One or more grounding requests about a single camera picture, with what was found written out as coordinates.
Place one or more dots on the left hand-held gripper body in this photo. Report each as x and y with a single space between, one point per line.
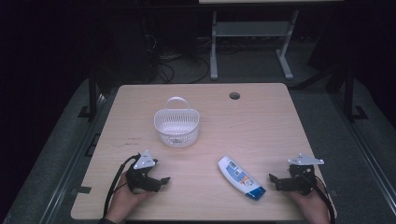
144 161

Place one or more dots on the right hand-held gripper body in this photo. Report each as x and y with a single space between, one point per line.
302 177

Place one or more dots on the white and blue shampoo bottle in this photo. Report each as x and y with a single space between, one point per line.
241 178

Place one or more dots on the white plastic basket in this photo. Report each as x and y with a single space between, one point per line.
176 127

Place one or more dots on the person's left hand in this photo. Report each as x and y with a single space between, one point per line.
123 200

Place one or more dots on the black metal stand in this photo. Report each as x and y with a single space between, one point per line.
349 93
92 96

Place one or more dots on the dark computer tower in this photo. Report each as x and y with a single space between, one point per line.
124 46

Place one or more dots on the aluminium floor rail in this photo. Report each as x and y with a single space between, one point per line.
364 146
71 161

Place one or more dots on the grey metal desk frame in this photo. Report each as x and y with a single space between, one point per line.
252 29

